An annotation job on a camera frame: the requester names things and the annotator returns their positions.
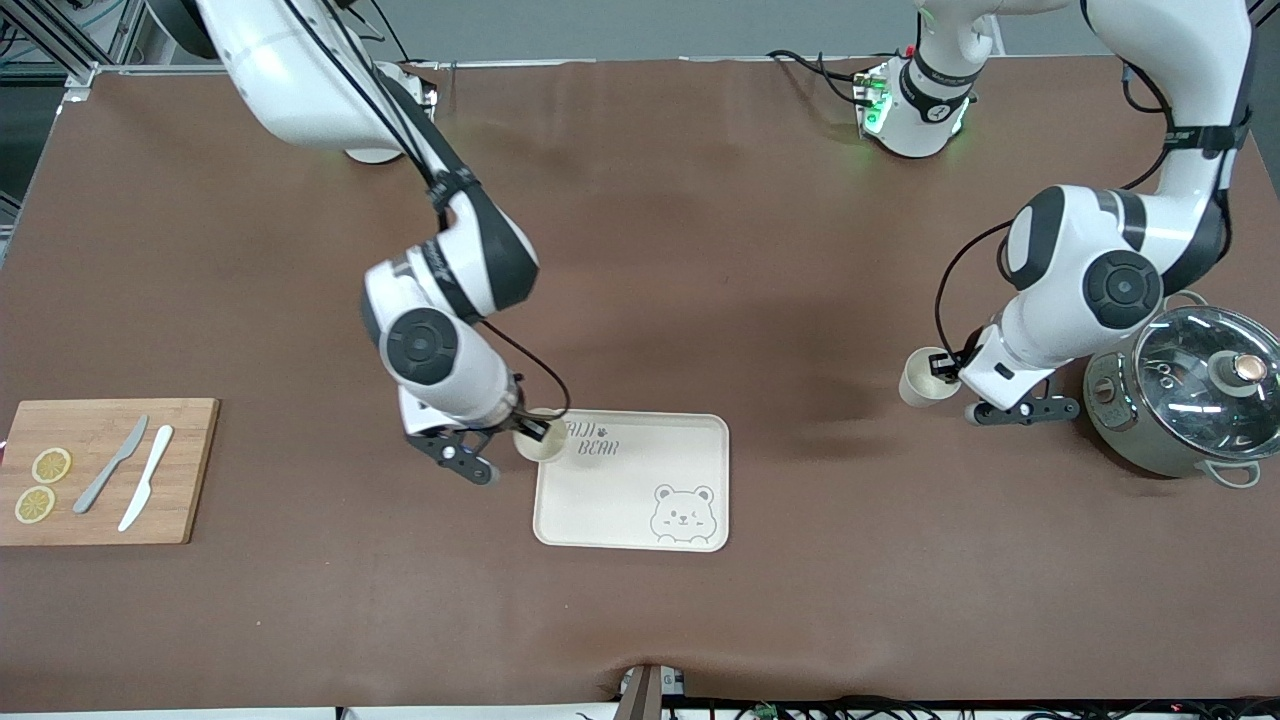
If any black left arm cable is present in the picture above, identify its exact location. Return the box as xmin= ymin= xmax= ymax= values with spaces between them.
xmin=934 ymin=218 xmax=1017 ymax=369

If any white plastic knife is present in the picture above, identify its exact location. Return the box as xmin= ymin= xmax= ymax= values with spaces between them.
xmin=117 ymin=425 xmax=175 ymax=533

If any brown table cover mat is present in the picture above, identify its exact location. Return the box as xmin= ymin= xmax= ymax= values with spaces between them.
xmin=0 ymin=58 xmax=1280 ymax=713

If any bamboo cutting board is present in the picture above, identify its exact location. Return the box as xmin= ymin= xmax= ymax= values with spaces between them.
xmin=0 ymin=398 xmax=221 ymax=547

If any steel pot with glass lid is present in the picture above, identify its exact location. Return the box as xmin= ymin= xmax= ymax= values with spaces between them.
xmin=1083 ymin=290 xmax=1280 ymax=489

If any glass pot lid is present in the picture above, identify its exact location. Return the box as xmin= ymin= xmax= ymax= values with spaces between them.
xmin=1135 ymin=305 xmax=1280 ymax=461

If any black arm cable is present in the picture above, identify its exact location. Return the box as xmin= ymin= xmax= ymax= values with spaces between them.
xmin=285 ymin=0 xmax=573 ymax=441
xmin=934 ymin=218 xmax=1017 ymax=369

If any black base cable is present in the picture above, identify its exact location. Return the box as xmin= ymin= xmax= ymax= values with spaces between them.
xmin=368 ymin=15 xmax=443 ymax=69

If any black base cables bundle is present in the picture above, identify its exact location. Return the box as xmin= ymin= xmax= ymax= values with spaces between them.
xmin=768 ymin=48 xmax=873 ymax=107

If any cream bear print tray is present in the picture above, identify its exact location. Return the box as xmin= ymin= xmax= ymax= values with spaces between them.
xmin=533 ymin=410 xmax=731 ymax=553

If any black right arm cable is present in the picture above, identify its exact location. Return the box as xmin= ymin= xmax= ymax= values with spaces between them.
xmin=285 ymin=0 xmax=573 ymax=441

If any white IKEA cup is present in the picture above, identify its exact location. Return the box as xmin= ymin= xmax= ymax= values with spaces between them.
xmin=898 ymin=347 xmax=963 ymax=409
xmin=512 ymin=407 xmax=567 ymax=463

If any grey camera stand post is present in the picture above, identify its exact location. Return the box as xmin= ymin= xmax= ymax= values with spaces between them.
xmin=618 ymin=664 xmax=687 ymax=720

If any grey plastic knife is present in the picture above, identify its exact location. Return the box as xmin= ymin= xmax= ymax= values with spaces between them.
xmin=72 ymin=415 xmax=150 ymax=515

